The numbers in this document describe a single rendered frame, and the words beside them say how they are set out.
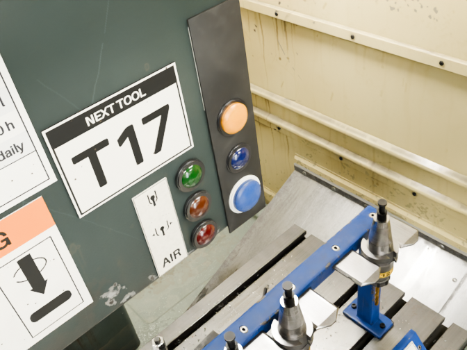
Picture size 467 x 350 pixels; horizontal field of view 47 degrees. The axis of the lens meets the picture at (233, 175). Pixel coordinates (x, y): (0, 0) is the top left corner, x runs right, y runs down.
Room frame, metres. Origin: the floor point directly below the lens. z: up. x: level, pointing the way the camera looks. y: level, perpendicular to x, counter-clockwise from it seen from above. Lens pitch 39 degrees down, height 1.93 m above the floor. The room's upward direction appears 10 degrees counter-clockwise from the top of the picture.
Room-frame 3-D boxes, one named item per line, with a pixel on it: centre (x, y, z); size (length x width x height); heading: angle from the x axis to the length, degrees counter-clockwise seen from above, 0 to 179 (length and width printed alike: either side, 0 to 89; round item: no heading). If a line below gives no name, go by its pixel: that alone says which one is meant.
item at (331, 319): (0.50, -0.09, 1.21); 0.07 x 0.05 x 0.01; 36
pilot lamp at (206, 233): (0.32, 0.03, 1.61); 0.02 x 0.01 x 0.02; 126
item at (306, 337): (0.47, -0.05, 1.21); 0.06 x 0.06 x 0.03
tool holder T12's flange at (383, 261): (0.60, -0.23, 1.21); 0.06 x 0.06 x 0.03
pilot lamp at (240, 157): (0.34, -0.01, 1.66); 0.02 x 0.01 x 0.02; 126
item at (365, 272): (0.57, -0.18, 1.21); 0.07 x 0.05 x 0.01; 36
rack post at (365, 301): (0.68, -0.24, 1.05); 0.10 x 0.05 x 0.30; 36
